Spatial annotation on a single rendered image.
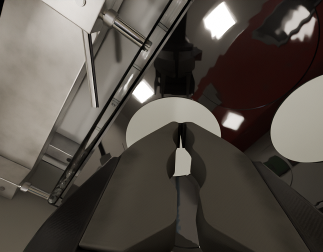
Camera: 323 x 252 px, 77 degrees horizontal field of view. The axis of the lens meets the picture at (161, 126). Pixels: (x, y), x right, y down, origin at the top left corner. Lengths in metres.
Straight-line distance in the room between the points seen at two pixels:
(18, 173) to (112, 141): 0.14
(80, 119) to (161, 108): 0.16
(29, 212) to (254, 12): 0.35
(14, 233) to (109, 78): 0.23
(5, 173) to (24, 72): 0.13
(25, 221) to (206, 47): 0.30
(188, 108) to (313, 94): 0.11
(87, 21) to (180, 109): 0.11
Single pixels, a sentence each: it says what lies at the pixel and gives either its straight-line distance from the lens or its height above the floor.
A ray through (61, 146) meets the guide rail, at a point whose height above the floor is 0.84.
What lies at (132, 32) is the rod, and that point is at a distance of 0.18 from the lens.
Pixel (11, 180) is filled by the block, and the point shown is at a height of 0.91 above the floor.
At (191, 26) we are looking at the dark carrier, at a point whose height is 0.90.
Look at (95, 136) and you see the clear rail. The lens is 0.22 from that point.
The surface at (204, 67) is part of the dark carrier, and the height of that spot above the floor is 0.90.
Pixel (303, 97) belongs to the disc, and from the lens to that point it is 0.23.
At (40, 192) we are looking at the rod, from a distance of 0.33.
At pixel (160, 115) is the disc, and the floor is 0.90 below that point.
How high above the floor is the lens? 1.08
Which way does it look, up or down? 60 degrees down
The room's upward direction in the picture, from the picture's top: 175 degrees counter-clockwise
